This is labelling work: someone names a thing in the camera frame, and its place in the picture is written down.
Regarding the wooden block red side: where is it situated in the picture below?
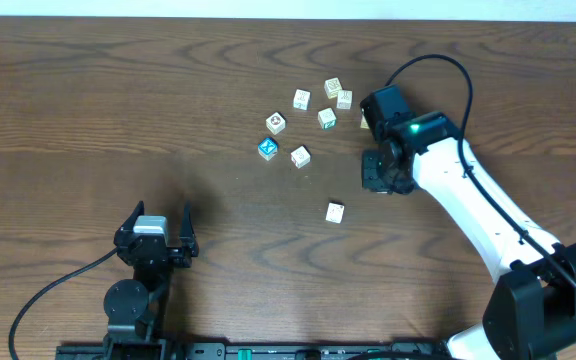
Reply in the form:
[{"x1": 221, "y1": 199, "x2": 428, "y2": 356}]
[{"x1": 290, "y1": 146, "x2": 311, "y2": 169}]

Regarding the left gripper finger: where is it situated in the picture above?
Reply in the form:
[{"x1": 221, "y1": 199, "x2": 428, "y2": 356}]
[
  {"x1": 179, "y1": 203, "x2": 196, "y2": 249},
  {"x1": 119, "y1": 201, "x2": 144, "y2": 233}
]

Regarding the blue letter block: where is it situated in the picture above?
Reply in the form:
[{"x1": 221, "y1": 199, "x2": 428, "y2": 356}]
[{"x1": 257, "y1": 137, "x2": 279, "y2": 161}]

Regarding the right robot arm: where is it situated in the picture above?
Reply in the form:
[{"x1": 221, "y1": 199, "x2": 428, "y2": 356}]
[{"x1": 360, "y1": 86, "x2": 576, "y2": 359}]

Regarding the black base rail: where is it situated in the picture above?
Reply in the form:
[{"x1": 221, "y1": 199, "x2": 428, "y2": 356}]
[{"x1": 55, "y1": 341, "x2": 449, "y2": 360}]

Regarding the right black cable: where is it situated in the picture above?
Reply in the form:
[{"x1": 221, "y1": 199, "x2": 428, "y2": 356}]
[{"x1": 384, "y1": 53, "x2": 576, "y2": 346}]

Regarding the wooden block yellow side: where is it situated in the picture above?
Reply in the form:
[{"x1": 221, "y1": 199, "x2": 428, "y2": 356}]
[{"x1": 360, "y1": 115, "x2": 369, "y2": 129}]

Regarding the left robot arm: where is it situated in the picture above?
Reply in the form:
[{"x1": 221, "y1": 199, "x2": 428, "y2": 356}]
[{"x1": 102, "y1": 202, "x2": 199, "y2": 359}]

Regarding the black cable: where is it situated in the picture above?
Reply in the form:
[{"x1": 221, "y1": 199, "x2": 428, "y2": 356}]
[
  {"x1": 8, "y1": 246, "x2": 121, "y2": 360},
  {"x1": 384, "y1": 53, "x2": 576, "y2": 346}
]

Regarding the wooden block brown circle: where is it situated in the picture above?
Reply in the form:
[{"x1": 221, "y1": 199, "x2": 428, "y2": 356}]
[{"x1": 265, "y1": 112, "x2": 286, "y2": 135}]

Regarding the wooden block green side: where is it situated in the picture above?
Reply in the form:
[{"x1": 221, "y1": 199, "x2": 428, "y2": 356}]
[{"x1": 317, "y1": 108, "x2": 337, "y2": 130}]

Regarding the left black cable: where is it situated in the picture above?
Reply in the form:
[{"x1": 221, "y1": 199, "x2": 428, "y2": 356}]
[{"x1": 8, "y1": 246, "x2": 121, "y2": 360}]

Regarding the wooden block beside top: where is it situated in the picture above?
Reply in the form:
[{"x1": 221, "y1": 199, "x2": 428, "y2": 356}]
[{"x1": 336, "y1": 90, "x2": 353, "y2": 110}]

